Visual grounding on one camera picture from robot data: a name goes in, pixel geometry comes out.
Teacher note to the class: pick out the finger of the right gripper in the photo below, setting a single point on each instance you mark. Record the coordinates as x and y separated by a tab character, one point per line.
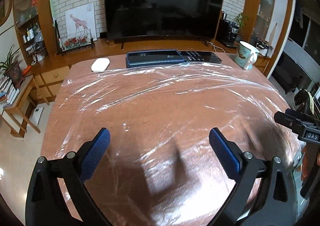
294	120

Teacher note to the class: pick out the round framed picture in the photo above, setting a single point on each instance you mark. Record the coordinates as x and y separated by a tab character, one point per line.
5	10

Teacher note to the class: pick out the flower picture on stand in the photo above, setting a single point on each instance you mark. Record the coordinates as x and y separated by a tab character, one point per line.
82	38

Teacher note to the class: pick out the wooden side table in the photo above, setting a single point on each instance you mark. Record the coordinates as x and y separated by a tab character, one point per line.
20	110

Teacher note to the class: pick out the white computer mouse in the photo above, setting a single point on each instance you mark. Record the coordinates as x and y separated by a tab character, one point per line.
100	65

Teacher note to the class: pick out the person's right hand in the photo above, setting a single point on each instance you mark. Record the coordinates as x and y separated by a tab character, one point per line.
306	162

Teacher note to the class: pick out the glass display cabinet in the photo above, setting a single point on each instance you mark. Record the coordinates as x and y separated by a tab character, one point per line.
29	13

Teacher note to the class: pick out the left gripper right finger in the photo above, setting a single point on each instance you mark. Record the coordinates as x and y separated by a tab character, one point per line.
227	152

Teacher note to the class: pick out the teal patterned mug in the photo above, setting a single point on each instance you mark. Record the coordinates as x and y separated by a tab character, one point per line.
246	55

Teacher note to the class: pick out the potted plant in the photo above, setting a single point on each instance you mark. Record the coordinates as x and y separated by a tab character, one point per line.
11	68

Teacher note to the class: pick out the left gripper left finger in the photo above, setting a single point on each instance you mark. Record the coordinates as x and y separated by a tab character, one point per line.
95	150

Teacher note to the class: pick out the giraffe painting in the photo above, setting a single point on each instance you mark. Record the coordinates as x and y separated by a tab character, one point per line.
81	19

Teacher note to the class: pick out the black coffee machine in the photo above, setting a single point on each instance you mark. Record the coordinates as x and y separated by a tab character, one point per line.
227	33

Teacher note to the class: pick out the stack of books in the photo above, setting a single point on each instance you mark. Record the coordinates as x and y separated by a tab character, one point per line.
8	92

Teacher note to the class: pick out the small green plant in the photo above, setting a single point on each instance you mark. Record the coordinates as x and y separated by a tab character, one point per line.
240	21

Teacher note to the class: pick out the black television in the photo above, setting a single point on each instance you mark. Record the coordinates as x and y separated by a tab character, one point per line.
135	18

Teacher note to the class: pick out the black remote control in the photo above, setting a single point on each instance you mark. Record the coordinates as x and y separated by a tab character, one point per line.
200	56

